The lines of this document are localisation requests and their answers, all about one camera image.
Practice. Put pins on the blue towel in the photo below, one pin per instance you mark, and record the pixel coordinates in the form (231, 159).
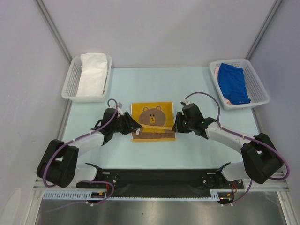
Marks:
(231, 81)

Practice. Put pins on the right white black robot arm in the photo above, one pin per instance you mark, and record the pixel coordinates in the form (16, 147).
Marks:
(259, 157)

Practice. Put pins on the pink towel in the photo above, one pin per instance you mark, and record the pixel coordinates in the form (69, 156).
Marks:
(216, 75)

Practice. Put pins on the right white plastic basket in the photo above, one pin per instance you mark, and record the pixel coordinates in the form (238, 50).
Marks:
(255, 88)

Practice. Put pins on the white plastic basket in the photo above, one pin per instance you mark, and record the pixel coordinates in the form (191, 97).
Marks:
(70, 87)
(255, 88)

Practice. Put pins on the white towel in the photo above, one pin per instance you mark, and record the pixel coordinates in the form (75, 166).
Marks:
(93, 75)

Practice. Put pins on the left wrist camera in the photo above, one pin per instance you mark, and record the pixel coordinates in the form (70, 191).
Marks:
(119, 106)

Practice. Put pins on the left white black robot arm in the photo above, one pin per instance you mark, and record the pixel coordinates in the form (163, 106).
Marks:
(58, 166)

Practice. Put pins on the brown towel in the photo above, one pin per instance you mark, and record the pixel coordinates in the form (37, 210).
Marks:
(156, 119)

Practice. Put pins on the left white plastic basket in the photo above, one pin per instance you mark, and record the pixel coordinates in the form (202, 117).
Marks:
(70, 87)

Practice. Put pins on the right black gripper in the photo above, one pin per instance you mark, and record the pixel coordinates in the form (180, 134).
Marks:
(181, 123)

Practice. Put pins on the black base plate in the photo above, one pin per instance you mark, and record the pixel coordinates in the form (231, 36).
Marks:
(160, 183)

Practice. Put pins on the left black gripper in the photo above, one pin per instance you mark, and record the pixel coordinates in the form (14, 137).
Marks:
(131, 124)

